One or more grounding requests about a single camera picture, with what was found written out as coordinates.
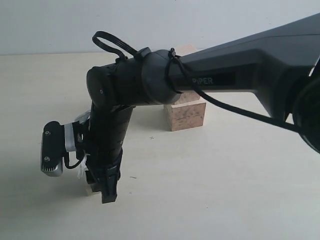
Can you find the black cable tie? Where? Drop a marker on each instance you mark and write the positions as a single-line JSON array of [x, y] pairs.
[[169, 73]]

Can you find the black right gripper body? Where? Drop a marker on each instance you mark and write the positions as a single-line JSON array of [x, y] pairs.
[[106, 175]]

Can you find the smallest wooden cube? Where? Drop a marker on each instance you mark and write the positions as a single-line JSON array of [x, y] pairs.
[[92, 189]]

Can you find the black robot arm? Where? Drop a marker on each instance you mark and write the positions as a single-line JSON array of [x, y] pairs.
[[272, 76]]

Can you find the largest wooden cube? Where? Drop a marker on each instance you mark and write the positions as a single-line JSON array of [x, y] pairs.
[[186, 113]]

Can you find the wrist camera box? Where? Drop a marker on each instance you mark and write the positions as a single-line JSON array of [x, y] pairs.
[[64, 146]]

